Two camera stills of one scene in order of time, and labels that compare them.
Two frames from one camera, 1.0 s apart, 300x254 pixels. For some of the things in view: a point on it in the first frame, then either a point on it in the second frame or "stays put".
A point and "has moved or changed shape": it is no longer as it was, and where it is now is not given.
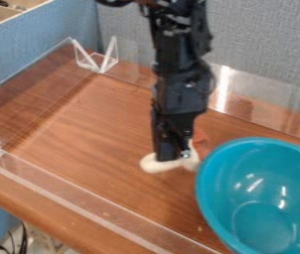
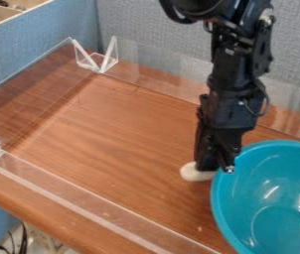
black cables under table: (25, 241) stays put
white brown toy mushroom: (200, 146) to (192, 174)
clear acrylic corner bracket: (95, 61) stays put
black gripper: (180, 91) to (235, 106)
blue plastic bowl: (257, 191) has moved or changed shape
